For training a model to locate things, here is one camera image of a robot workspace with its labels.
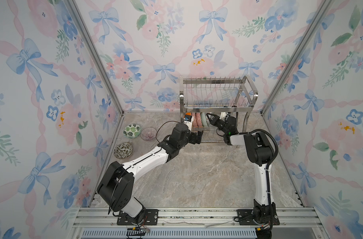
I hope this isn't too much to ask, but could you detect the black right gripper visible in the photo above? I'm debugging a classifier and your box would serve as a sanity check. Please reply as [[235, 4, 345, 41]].
[[206, 114, 229, 136]]

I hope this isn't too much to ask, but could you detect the pale green celadon bowl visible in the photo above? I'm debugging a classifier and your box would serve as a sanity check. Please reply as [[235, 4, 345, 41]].
[[200, 113, 208, 127]]

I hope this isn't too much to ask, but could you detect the pink purple bowl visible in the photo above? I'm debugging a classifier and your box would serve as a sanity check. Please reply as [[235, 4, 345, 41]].
[[191, 113, 197, 127]]

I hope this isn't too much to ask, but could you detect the stainless steel dish rack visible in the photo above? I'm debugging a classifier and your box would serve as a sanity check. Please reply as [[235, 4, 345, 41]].
[[179, 76, 258, 143]]

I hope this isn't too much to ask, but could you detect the purple glass bowl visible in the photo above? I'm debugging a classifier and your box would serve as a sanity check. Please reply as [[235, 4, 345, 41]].
[[140, 127, 157, 141]]

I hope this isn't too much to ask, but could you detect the dark speckled bowl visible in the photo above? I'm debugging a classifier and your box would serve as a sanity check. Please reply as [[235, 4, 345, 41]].
[[113, 142, 133, 159]]

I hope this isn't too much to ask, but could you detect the green geometric pattern bowl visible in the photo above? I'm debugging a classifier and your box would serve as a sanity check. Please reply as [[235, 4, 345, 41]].
[[205, 113, 211, 126]]

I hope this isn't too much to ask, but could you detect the dark patterned bowl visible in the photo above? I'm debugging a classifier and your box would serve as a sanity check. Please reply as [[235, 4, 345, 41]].
[[195, 113, 203, 127]]

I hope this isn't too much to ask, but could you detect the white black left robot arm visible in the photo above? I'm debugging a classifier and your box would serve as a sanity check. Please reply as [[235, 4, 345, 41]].
[[97, 123, 203, 218]]

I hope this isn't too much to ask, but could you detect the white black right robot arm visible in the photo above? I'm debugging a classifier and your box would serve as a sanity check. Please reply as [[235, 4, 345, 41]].
[[206, 113, 278, 228]]

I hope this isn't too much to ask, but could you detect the green leaf pattern bowl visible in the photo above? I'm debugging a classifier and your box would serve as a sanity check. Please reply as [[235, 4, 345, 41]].
[[123, 123, 142, 139]]

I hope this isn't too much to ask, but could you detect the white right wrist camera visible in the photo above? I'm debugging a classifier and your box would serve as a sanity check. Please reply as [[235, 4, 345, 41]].
[[220, 112, 231, 121]]

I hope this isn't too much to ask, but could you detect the black corrugated cable conduit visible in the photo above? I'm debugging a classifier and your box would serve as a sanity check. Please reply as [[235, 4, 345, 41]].
[[244, 129, 279, 180]]

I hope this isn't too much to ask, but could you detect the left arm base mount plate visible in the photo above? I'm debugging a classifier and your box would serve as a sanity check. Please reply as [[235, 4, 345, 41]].
[[117, 209, 159, 226]]

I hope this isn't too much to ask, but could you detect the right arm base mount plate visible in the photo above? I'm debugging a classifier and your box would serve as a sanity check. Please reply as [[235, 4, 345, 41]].
[[234, 209, 271, 227]]

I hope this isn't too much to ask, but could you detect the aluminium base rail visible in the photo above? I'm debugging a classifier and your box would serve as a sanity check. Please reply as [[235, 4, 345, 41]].
[[68, 208, 330, 239]]

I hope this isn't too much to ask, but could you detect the aluminium corner post right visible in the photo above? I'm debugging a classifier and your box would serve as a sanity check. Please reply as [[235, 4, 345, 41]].
[[260, 0, 335, 116]]

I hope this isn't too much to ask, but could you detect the aluminium corner post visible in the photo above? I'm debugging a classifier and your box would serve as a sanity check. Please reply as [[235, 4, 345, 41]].
[[260, 0, 335, 116], [64, 0, 124, 117]]

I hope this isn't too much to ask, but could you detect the aluminium corner post left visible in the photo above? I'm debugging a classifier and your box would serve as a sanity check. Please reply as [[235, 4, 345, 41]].
[[64, 0, 124, 117]]

